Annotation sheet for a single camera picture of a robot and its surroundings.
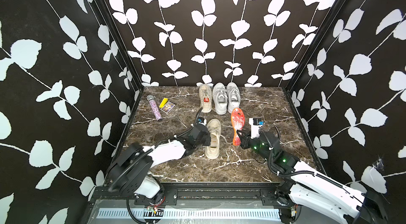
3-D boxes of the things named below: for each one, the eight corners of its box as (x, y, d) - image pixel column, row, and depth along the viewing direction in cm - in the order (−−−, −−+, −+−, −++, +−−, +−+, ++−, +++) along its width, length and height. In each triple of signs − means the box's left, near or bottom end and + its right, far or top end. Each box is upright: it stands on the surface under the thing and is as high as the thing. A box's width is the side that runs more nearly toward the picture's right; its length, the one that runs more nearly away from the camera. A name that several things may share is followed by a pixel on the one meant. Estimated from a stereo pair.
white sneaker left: (213, 115, 107) (213, 106, 99) (212, 87, 124) (213, 78, 117) (227, 115, 107) (229, 106, 100) (224, 87, 124) (226, 78, 117)
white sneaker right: (226, 113, 109) (228, 102, 99) (227, 87, 125) (228, 75, 116) (239, 113, 108) (242, 103, 99) (238, 88, 125) (240, 76, 115)
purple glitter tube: (157, 122, 103) (156, 119, 100) (147, 99, 116) (146, 95, 113) (164, 119, 105) (163, 115, 102) (154, 97, 117) (152, 93, 114)
